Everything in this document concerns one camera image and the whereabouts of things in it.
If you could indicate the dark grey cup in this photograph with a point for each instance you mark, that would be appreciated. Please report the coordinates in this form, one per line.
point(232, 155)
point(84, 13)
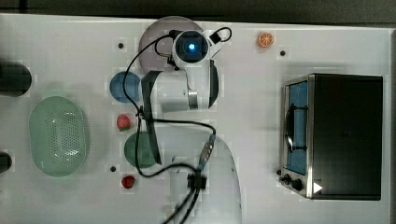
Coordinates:
point(5, 162)

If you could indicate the green perforated colander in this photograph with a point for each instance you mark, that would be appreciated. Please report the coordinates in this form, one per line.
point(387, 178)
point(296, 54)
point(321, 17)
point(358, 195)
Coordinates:
point(57, 136)

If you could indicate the upper red strawberry toy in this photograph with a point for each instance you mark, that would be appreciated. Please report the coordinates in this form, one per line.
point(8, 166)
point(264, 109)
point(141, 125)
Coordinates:
point(123, 123)

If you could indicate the lilac round plate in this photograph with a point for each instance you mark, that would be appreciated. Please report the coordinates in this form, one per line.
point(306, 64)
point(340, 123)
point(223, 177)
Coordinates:
point(151, 60)

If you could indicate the red strawberry toy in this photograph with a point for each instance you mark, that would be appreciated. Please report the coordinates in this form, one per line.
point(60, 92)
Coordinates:
point(128, 182)
point(123, 123)

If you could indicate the blue small bowl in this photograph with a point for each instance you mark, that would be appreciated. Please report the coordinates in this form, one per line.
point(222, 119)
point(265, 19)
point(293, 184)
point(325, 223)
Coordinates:
point(125, 86)

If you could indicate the black pot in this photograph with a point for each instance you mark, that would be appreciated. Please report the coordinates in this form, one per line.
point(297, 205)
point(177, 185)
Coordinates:
point(15, 79)

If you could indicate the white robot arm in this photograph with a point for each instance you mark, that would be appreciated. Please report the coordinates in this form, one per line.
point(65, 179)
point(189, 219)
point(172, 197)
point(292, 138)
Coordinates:
point(204, 186)

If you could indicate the green mug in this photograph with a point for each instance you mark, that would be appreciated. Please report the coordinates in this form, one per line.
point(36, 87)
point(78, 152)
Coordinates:
point(137, 148)

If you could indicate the silver toaster oven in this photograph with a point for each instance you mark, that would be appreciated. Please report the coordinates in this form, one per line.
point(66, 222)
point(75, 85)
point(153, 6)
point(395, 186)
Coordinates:
point(332, 137)

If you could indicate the orange slice toy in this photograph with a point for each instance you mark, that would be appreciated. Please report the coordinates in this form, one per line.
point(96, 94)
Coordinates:
point(265, 40)

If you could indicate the lower red strawberry toy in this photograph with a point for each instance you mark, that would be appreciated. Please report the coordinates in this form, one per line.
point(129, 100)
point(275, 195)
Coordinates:
point(128, 182)

